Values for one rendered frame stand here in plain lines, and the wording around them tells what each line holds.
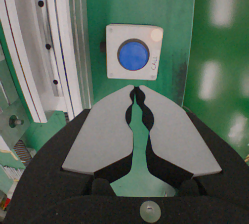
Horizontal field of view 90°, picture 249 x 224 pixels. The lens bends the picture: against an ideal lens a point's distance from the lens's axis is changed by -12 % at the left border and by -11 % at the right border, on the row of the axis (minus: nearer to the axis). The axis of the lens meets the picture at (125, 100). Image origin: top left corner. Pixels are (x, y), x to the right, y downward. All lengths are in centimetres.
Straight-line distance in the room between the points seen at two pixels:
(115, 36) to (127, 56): 3
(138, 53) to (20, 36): 16
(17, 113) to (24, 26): 23
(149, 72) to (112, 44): 7
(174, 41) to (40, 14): 22
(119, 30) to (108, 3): 7
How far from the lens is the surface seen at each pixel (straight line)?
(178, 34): 28
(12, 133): 40
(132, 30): 21
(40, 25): 25
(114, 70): 22
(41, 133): 47
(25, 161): 56
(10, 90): 39
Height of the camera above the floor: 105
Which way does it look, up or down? 57 degrees down
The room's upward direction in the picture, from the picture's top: 178 degrees counter-clockwise
